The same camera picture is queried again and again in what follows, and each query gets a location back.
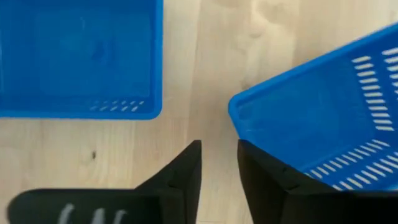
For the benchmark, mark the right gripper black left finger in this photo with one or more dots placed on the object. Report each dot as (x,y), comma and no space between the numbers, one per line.
(189,174)

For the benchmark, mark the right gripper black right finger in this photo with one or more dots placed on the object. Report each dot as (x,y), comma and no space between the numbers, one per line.
(264,180)

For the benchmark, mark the blue plastic slotted basket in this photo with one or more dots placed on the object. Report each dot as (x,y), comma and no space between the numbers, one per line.
(77,56)
(304,118)

